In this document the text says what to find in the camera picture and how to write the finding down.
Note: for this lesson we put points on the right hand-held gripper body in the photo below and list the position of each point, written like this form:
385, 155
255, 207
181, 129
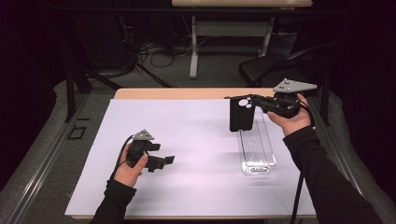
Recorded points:
285, 102

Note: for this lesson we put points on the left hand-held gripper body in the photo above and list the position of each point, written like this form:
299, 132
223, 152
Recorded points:
140, 146

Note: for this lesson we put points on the black phone case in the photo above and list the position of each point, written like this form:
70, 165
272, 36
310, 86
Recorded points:
241, 116

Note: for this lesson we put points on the clear plastic package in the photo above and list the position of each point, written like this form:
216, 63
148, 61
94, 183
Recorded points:
258, 152

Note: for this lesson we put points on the person's right hand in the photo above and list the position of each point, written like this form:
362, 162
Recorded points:
292, 123

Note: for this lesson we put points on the person's left hand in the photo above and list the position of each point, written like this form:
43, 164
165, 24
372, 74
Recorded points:
129, 174

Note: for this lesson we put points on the black chair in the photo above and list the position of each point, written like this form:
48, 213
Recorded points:
264, 68

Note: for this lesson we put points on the wooden table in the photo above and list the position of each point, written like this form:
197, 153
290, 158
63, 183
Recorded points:
186, 93

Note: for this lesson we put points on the white desk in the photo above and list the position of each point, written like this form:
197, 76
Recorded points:
230, 28

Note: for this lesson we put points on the black metal stand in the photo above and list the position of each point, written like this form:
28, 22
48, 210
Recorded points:
70, 93

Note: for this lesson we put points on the metal floor rail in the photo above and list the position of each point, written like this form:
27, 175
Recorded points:
330, 124
46, 161

